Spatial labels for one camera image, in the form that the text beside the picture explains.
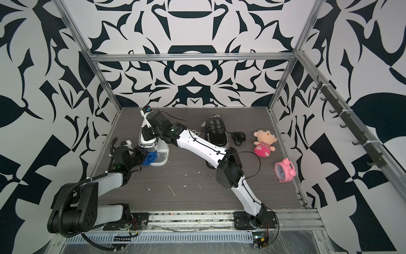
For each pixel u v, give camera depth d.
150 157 0.88
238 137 1.02
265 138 0.96
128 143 0.84
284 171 0.80
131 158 0.77
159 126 0.60
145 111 0.69
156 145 0.76
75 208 0.42
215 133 0.78
